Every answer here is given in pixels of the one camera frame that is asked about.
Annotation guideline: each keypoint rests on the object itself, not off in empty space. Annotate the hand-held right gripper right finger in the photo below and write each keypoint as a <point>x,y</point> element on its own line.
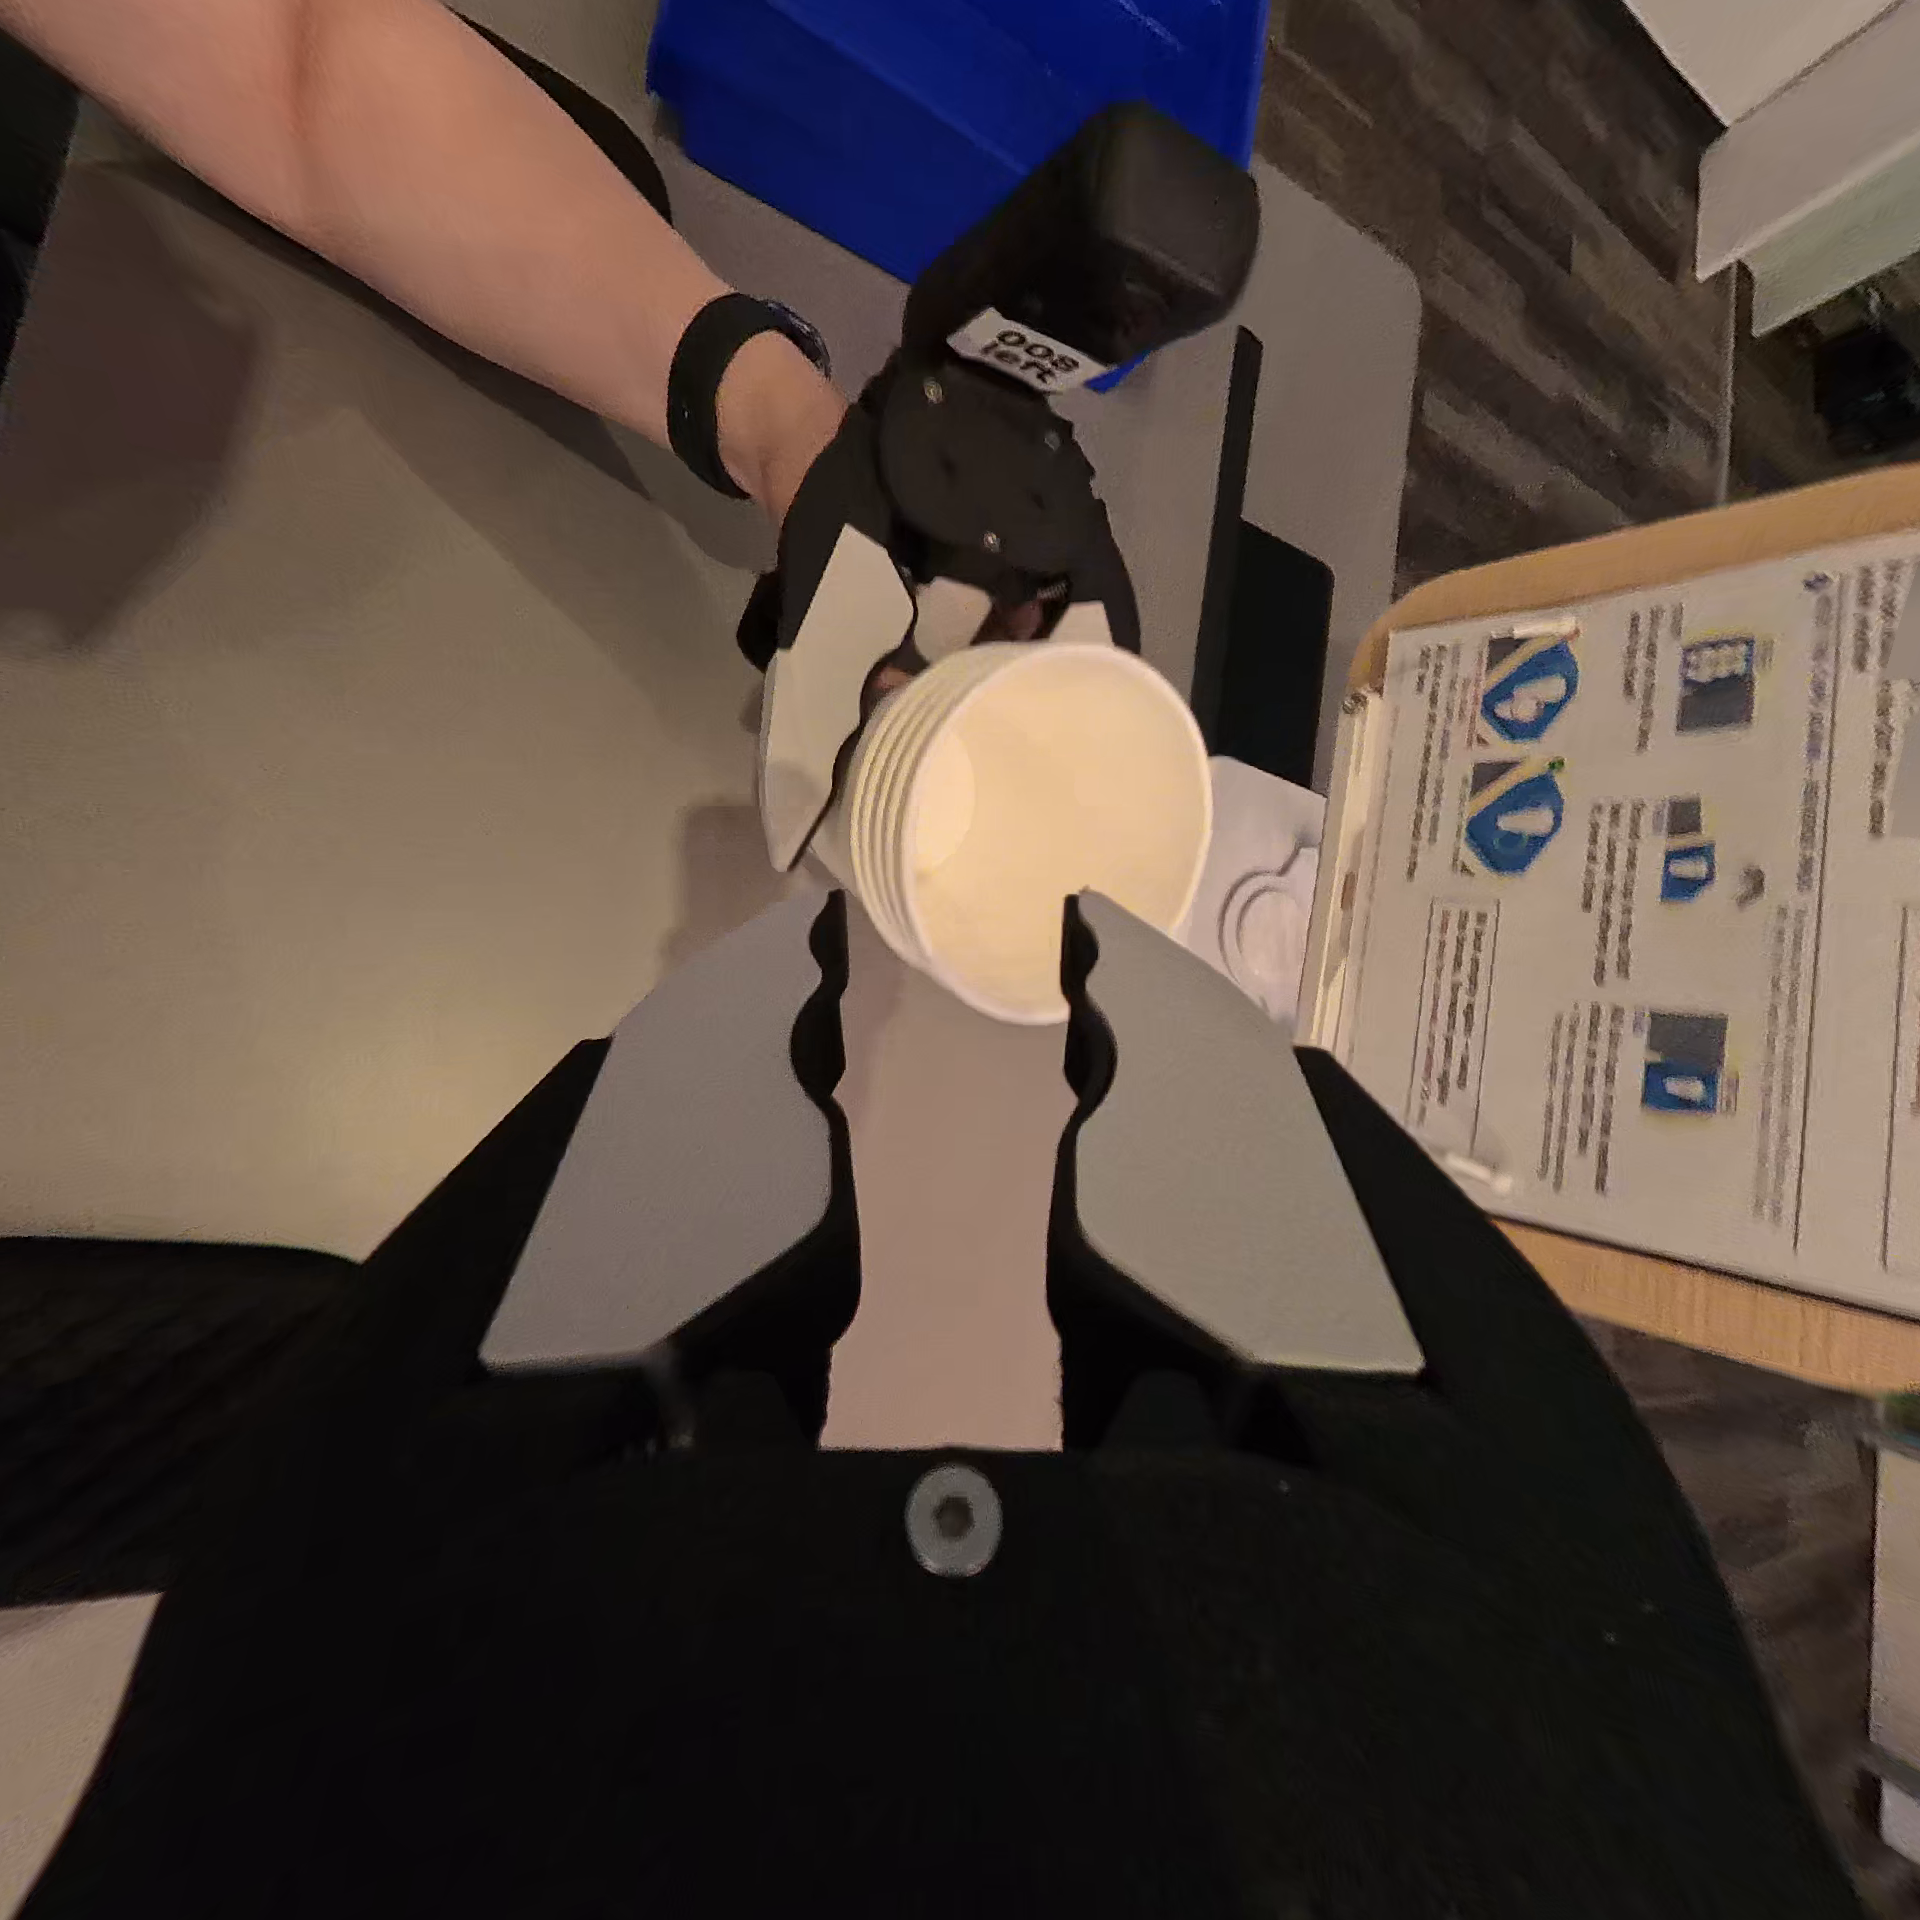
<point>1231,1200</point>

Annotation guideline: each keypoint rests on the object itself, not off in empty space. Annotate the person's left hand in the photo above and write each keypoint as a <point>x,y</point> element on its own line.
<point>782,436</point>

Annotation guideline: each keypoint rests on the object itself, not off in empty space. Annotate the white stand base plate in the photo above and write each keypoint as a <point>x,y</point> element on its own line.
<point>1259,900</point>

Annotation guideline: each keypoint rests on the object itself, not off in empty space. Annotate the blue plastic bin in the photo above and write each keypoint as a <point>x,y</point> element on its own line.
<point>901,119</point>

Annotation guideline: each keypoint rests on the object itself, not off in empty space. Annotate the white cabinet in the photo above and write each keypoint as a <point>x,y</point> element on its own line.
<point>1801,150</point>

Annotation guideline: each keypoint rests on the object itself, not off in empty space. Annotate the black wrist watch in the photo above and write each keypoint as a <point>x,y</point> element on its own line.
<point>690,405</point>

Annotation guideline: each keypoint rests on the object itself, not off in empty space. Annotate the person's left forearm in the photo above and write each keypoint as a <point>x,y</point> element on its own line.
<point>376,150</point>

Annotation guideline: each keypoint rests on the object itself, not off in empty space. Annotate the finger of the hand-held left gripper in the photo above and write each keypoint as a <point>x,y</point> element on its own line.
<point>832,659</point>

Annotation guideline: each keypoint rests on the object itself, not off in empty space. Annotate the white green-banded paper cup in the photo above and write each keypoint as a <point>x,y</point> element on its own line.
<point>1049,810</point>

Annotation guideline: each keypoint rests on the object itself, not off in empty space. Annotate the wooden document stand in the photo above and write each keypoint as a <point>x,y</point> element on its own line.
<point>1724,1321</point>

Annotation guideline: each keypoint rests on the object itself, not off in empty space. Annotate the printed instruction sheet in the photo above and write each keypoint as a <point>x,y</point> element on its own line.
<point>1650,900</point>

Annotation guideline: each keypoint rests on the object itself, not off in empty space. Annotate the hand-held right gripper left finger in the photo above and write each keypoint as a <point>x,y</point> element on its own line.
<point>676,1200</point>

